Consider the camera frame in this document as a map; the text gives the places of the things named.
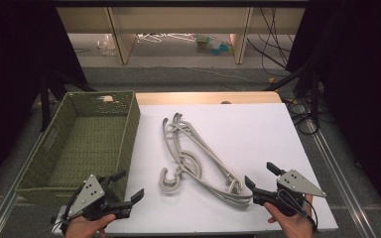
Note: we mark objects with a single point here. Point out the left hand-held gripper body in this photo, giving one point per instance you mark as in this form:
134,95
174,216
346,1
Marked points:
91,193

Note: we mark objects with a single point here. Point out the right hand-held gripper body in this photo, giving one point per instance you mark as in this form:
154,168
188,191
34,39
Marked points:
297,185

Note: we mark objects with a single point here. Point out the grey plastic clothes hanger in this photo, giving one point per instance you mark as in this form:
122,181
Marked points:
201,150
169,186

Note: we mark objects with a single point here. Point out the green woven basket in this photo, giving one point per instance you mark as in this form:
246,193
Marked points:
89,139

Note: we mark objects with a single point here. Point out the person's left hand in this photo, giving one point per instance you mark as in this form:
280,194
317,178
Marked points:
86,228

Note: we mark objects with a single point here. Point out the person's right hand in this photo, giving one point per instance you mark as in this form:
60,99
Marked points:
294,226

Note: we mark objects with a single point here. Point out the white table mat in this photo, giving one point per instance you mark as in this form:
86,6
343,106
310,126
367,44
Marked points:
244,139

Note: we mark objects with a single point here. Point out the black metal stand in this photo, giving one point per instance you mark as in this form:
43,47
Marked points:
45,105
315,95

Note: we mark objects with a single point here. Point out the clear plastic bag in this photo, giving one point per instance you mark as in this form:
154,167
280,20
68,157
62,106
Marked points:
106,44

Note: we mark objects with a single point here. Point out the colourful plastic toys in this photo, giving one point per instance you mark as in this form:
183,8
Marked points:
213,45

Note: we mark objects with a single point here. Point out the light wooden shelf unit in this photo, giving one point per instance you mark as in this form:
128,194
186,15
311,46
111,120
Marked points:
178,20

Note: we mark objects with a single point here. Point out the aluminium rail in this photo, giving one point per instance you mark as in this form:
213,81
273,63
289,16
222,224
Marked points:
3,206
340,172

